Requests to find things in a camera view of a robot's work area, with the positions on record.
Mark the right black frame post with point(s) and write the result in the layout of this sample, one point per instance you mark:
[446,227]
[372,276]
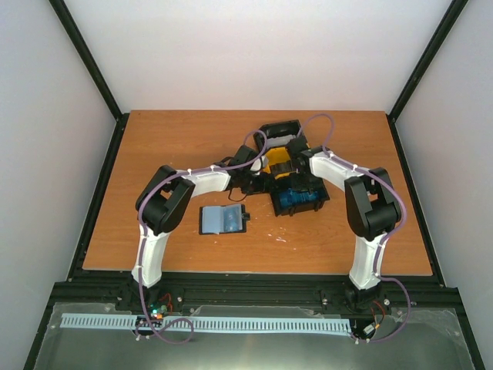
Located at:
[432,48]

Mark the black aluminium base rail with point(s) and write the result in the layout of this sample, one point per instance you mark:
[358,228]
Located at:
[330,295]

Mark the left black frame post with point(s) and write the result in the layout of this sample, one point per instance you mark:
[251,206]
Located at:
[67,21]

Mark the green led circuit board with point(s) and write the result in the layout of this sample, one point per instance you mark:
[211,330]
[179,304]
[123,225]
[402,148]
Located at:
[160,309]

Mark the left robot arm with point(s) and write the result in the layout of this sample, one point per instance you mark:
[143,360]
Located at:
[163,203]

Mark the black bin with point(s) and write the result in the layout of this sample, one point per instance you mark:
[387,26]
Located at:
[290,127]
[284,184]

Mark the blue cards stack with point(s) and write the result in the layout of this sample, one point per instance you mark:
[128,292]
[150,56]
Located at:
[291,198]

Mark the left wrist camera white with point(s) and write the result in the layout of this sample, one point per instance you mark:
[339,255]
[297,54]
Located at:
[259,164]

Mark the white cards stack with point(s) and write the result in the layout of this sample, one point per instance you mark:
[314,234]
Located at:
[279,141]

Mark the blue VIP card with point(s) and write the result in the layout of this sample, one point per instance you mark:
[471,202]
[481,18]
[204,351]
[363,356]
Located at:
[232,219]

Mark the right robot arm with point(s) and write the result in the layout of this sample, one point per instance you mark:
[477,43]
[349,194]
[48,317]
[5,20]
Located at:
[374,212]

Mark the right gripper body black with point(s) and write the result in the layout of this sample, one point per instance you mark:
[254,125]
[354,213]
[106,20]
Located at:
[306,182]

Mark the black frame post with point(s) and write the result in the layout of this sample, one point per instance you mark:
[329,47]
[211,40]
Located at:
[67,21]
[432,48]

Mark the light blue cable duct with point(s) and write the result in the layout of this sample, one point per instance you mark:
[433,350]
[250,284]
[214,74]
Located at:
[216,325]

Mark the yellow bin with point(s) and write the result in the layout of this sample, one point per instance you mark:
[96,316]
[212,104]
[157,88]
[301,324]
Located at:
[276,155]

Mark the black leather card holder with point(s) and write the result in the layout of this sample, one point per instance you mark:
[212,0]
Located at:
[211,220]

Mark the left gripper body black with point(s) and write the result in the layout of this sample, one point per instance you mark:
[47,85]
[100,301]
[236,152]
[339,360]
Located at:
[250,186]

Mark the black cards stack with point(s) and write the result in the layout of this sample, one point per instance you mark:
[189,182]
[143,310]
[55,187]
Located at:
[281,169]

